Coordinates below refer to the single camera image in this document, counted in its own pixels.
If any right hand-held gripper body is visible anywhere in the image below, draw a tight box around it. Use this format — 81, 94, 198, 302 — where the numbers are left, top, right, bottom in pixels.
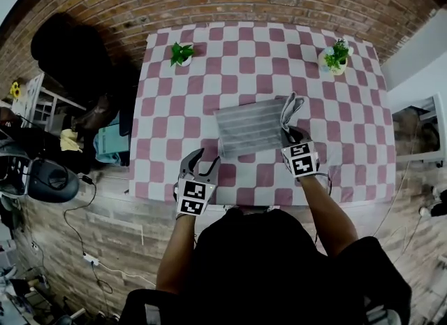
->
281, 138, 321, 179

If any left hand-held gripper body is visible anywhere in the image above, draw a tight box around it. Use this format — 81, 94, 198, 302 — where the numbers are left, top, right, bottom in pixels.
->
173, 171, 218, 217

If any grey striped towel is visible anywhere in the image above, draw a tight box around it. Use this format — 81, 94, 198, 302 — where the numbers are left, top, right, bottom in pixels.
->
213, 92, 306, 159

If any person's right forearm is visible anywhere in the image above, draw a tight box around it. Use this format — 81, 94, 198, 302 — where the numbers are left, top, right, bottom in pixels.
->
299, 173, 360, 259

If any person's left forearm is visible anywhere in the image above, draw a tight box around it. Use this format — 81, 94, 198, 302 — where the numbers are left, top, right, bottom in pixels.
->
155, 211, 197, 296

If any pink white checkered tablecloth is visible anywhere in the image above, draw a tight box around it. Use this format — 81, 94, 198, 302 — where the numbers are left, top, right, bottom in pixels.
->
128, 20, 397, 208

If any flowering plant in pale pot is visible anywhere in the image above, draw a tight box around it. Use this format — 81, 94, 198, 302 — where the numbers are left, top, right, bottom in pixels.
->
317, 38, 355, 75

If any teal storage box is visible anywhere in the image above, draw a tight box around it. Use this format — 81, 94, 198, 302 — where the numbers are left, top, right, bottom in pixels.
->
93, 120, 131, 166

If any person's black clothed torso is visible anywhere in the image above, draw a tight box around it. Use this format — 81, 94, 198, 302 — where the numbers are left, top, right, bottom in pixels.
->
118, 207, 413, 325

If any brown bag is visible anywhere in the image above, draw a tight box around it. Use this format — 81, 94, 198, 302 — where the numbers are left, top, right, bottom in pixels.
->
74, 94, 120, 140

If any green plant in white pot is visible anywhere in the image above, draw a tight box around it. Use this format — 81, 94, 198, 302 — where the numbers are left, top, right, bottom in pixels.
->
169, 41, 196, 68

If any yellow cloth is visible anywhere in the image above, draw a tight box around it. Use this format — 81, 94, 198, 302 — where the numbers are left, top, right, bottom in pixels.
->
59, 128, 84, 153

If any black round stool seat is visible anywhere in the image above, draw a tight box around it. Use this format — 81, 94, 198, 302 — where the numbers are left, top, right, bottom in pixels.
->
27, 159, 81, 205

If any black office chair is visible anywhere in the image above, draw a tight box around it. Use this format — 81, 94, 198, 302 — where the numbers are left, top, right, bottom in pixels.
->
30, 12, 141, 132

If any thin white cable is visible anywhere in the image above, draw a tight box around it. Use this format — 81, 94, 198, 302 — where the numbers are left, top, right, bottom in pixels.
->
372, 161, 422, 239

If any black cable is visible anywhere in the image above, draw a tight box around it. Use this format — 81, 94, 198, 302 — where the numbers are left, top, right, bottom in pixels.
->
63, 174, 113, 294

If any white wire rack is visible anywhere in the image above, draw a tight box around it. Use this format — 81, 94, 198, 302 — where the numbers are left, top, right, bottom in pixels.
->
11, 71, 87, 129

